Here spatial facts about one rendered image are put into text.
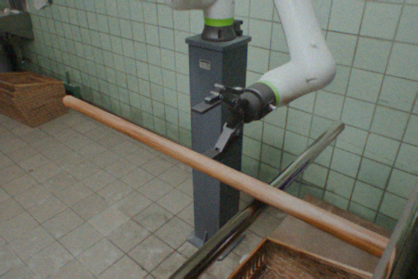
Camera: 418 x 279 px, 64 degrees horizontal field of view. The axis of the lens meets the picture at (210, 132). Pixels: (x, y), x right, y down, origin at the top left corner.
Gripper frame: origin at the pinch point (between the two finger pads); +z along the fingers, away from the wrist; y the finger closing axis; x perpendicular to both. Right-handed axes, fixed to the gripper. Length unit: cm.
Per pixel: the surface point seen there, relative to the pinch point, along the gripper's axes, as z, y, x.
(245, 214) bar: 12.8, 0.9, -20.5
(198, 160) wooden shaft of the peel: 9.0, -2.0, -7.2
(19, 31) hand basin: -109, 53, 346
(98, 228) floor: -26, 120, 106
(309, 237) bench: -45, 61, -15
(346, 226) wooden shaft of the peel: 8.8, -2.6, -35.0
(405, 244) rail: 33, -26, -42
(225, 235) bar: 18.5, 0.9, -20.5
